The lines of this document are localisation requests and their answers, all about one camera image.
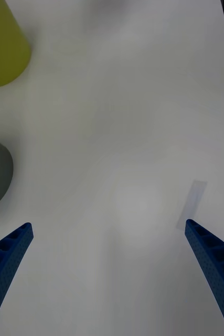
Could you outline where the yellow-green plastic waste bin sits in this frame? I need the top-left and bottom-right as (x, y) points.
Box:
(0, 0), (32, 88)

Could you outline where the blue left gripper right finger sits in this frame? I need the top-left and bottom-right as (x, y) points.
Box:
(184, 218), (224, 336)

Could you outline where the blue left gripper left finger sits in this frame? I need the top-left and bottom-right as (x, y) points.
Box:
(0, 222), (34, 334)

